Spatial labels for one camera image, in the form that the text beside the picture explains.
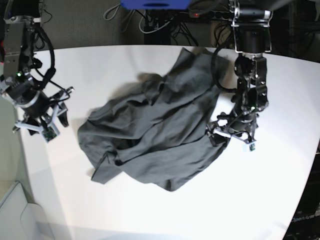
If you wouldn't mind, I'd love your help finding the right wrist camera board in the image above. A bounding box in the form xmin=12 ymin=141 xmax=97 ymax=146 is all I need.
xmin=42 ymin=127 xmax=57 ymax=143

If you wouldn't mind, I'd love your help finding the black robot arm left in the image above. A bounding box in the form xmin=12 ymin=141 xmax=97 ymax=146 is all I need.
xmin=206 ymin=0 xmax=273 ymax=152

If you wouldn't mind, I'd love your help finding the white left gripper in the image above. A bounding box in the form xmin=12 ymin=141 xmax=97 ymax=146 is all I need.
xmin=206 ymin=112 xmax=258 ymax=148

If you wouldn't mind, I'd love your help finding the blue box at top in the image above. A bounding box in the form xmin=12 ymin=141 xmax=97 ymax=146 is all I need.
xmin=120 ymin=0 xmax=192 ymax=10

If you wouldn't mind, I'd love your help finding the dark grey t-shirt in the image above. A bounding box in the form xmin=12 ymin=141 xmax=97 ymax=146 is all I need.
xmin=77 ymin=49 xmax=229 ymax=192

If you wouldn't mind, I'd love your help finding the black power strip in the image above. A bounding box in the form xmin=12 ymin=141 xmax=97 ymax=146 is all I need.
xmin=188 ymin=10 xmax=231 ymax=21

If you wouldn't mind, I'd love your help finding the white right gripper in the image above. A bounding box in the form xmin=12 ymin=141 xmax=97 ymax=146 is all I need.
xmin=12 ymin=87 xmax=74 ymax=136

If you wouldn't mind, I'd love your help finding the white cable loop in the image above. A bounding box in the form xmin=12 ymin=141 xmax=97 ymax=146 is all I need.
xmin=138 ymin=9 xmax=173 ymax=34

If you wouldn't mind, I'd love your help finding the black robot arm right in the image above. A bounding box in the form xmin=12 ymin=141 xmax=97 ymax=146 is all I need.
xmin=0 ymin=0 xmax=74 ymax=142

